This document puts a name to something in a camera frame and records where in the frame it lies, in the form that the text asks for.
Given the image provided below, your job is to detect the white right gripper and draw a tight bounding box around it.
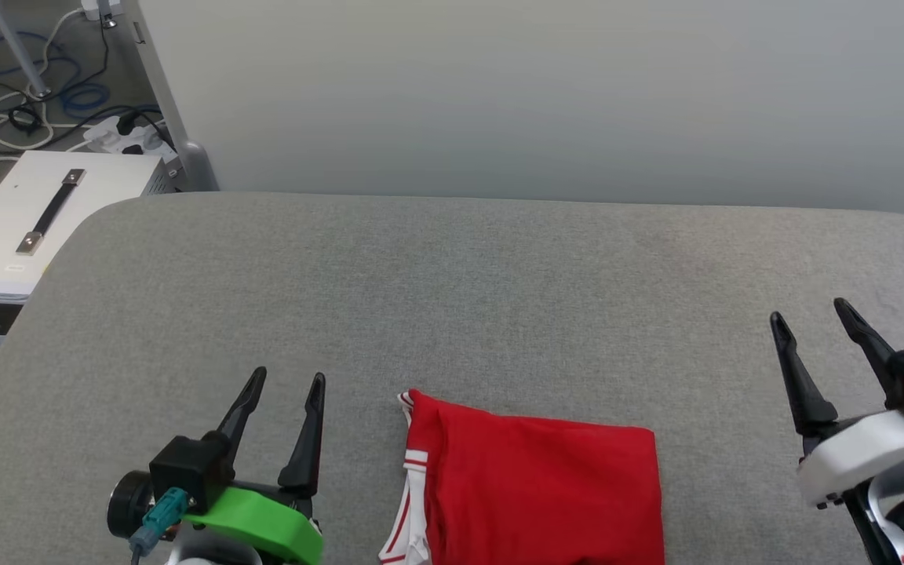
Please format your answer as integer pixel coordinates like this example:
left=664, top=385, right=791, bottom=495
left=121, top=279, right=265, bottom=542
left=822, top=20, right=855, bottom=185
left=769, top=297, right=904, bottom=511

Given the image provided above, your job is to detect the white power strip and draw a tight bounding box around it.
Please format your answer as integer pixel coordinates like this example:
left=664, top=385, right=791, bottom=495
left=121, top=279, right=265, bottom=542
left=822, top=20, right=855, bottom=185
left=83, top=114, right=178, bottom=162

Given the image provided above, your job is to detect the blue floor cable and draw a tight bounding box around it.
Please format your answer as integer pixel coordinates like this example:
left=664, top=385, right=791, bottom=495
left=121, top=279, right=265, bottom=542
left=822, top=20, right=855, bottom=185
left=0, top=31, right=112, bottom=118

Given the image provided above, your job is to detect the red and white garment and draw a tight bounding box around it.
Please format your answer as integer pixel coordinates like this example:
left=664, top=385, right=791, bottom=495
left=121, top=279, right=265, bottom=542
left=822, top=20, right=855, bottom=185
left=377, top=388, right=666, bottom=565

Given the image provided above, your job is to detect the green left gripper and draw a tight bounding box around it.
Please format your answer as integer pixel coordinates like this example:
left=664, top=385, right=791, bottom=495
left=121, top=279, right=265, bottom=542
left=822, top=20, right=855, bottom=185
left=177, top=366, right=327, bottom=565

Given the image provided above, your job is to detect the black floor cable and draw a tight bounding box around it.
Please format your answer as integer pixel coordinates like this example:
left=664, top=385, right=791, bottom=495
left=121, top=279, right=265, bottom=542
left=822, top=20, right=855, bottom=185
left=0, top=16, right=172, bottom=155

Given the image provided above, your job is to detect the white partition panel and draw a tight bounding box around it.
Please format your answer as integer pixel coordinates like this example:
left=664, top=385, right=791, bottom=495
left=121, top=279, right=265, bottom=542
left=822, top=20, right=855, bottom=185
left=126, top=0, right=904, bottom=224

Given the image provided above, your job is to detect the teal plug cable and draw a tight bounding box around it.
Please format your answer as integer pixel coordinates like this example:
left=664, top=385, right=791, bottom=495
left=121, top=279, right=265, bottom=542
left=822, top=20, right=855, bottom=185
left=129, top=487, right=189, bottom=565

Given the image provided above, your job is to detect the white equipment case with handle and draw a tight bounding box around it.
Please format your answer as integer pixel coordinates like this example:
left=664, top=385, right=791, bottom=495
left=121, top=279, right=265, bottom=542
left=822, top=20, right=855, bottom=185
left=0, top=151, right=180, bottom=354

